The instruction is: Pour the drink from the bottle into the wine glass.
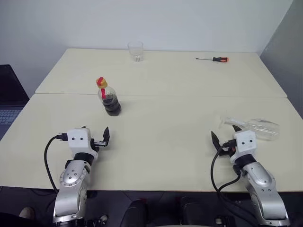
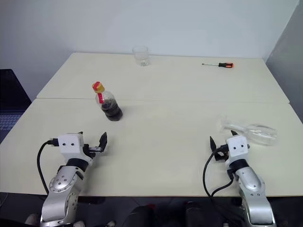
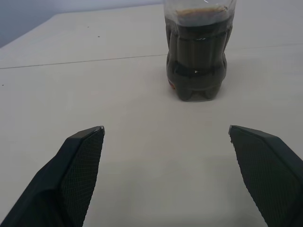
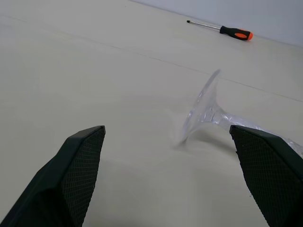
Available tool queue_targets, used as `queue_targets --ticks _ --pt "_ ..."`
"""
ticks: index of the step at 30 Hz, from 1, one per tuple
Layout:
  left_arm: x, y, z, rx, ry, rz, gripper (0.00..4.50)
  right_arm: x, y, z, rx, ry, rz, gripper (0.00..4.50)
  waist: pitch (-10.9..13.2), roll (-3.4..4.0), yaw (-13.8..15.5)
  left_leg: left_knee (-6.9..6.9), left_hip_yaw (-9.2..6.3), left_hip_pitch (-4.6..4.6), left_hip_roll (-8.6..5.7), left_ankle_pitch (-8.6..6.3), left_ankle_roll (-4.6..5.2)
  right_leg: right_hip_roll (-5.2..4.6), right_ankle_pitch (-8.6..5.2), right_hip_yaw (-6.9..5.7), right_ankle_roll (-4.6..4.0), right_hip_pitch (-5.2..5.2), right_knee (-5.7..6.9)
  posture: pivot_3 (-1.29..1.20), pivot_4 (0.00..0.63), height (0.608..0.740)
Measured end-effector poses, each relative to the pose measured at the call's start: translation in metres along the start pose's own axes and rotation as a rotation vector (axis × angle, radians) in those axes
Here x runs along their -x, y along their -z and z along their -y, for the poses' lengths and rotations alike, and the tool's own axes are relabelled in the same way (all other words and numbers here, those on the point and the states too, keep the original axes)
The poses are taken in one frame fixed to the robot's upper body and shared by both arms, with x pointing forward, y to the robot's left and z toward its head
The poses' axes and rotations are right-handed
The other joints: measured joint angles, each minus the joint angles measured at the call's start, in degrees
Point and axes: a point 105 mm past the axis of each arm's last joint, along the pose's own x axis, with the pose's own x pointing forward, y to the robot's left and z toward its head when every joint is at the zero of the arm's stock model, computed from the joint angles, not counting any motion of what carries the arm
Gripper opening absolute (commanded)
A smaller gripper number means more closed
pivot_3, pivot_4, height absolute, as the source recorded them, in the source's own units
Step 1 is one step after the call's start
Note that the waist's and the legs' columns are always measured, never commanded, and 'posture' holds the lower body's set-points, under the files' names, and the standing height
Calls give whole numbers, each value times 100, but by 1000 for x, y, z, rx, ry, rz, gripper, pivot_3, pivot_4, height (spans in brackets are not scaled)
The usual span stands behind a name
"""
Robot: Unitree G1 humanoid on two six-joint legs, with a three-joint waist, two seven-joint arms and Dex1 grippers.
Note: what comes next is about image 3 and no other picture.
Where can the clear plastic bottle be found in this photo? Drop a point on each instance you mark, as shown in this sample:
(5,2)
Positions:
(197,59)

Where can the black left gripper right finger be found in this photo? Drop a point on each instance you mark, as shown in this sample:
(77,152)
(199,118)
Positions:
(267,170)

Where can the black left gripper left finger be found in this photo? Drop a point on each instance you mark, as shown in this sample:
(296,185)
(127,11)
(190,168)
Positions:
(71,175)

